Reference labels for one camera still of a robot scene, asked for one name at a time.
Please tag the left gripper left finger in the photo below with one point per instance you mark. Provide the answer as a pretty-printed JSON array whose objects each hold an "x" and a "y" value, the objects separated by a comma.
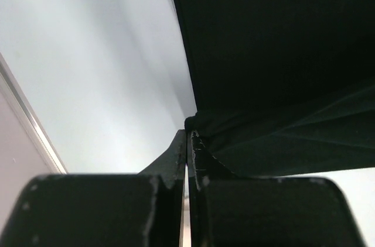
[{"x": 144, "y": 209}]

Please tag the black t shirt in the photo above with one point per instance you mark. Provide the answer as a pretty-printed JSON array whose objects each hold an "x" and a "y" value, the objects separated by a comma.
[{"x": 282, "y": 87}]

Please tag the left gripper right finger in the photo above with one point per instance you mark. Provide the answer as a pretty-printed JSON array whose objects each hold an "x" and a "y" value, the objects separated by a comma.
[{"x": 228, "y": 210}]

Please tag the left aluminium corner post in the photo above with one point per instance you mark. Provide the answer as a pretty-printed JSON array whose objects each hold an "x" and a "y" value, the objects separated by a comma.
[{"x": 30, "y": 123}]

